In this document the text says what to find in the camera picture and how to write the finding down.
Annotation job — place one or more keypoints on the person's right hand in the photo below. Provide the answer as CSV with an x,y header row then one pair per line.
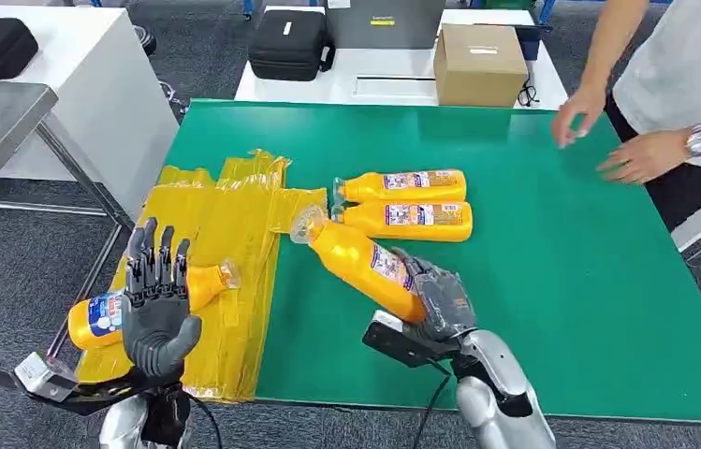
x,y
576,114

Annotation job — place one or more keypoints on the blue metal frame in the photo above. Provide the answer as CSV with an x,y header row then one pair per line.
x,y
545,9

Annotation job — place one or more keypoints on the black wheel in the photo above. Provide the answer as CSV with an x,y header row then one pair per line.
x,y
146,40

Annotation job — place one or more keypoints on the dark blue box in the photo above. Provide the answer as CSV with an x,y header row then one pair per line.
x,y
530,42

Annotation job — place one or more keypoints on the white desk with slot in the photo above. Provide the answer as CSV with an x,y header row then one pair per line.
x,y
387,84

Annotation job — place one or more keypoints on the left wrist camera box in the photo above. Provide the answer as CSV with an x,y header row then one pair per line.
x,y
46,375

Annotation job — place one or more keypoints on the dark grey equipment case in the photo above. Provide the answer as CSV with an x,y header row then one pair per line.
x,y
381,23

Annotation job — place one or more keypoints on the green table mat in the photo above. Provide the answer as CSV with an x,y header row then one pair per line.
x,y
573,279

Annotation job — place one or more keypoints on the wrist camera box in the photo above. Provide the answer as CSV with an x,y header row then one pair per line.
x,y
46,375
403,341

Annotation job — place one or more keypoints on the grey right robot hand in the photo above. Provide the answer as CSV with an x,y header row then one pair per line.
x,y
443,304

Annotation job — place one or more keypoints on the person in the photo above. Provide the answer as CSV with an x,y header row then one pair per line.
x,y
685,74

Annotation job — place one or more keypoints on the black case with white label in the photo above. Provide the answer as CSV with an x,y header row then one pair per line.
x,y
288,44

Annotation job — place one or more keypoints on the white cabinet table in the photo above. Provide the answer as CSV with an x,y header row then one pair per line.
x,y
102,93

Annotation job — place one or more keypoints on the yellow plastic sheet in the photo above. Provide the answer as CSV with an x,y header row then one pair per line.
x,y
232,248

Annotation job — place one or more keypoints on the orange drink bottle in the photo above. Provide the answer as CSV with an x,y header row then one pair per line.
x,y
356,263
96,319
406,185
412,221

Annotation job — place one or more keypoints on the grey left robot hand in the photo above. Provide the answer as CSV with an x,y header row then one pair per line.
x,y
154,322

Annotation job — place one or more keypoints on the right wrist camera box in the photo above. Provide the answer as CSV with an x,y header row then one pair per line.
x,y
403,341

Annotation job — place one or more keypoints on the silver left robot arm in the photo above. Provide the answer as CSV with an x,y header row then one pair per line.
x,y
139,424

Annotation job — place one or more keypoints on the person's left hand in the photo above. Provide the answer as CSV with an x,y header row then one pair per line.
x,y
644,158

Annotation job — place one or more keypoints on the brown cardboard box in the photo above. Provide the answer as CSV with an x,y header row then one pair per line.
x,y
479,65

